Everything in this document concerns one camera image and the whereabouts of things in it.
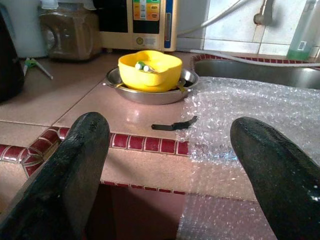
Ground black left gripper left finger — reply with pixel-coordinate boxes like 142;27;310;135
0;111;111;240

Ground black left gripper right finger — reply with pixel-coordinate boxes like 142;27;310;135
229;116;320;240

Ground stainless steel dish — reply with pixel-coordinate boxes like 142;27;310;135
104;66;200;106

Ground yellow plastic bowl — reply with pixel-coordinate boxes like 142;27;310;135
117;49;183;93

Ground clear bubble wrap sheet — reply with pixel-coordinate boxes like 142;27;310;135
176;76;320;240

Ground large stainless steel sink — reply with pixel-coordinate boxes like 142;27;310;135
191;53;320;90

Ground small black plastic clip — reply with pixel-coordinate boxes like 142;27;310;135
151;115;198;131

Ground black electric kettle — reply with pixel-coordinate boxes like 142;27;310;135
0;4;26;103

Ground green white small tongs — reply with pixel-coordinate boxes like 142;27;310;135
22;57;54;81

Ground green dish soap bottle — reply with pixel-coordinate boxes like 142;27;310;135
286;0;320;61

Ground jar of brown powder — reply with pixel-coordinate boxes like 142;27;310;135
38;0;102;61

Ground beige water ionizer machine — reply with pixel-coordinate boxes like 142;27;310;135
93;0;178;53

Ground grey metal faucet pipe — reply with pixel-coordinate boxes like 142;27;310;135
253;0;276;26

